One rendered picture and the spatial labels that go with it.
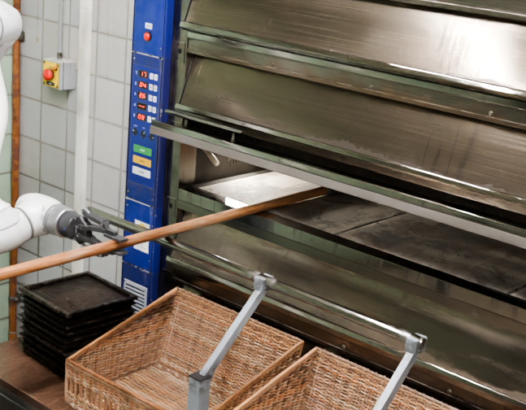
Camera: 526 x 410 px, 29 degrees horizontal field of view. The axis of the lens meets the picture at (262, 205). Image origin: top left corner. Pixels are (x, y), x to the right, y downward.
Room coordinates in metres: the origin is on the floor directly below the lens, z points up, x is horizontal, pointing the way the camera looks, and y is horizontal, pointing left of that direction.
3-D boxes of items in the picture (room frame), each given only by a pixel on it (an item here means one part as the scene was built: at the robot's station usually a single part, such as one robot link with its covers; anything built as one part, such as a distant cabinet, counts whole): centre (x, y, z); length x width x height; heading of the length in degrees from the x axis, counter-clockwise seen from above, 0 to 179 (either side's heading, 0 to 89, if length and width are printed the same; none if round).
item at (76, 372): (2.83, 0.20, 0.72); 0.56 x 0.49 x 0.28; 51
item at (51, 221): (2.76, 0.56, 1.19); 0.09 x 0.06 x 0.09; 140
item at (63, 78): (3.60, 0.77, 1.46); 0.10 x 0.07 x 0.10; 50
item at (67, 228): (2.72, 0.51, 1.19); 0.09 x 0.07 x 0.08; 50
